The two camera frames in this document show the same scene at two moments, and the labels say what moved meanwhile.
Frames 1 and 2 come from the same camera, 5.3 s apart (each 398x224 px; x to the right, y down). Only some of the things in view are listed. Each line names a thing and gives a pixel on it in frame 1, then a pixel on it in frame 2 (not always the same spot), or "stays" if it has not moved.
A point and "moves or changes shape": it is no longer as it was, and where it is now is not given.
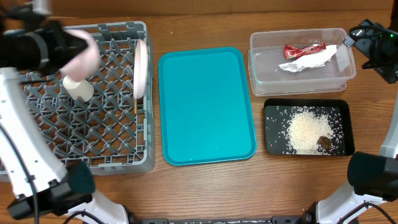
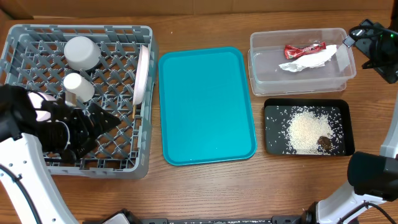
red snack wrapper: x=291 y=51 stays
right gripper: x=363 y=43 stays
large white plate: x=140 y=69 moves or changes shape
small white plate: x=83 y=66 to x=37 y=99
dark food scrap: x=324 y=141 stays
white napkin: x=314 y=60 stays
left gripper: x=63 y=42 to x=88 y=132
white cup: x=84 y=89 stays
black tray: x=309 y=127 stays
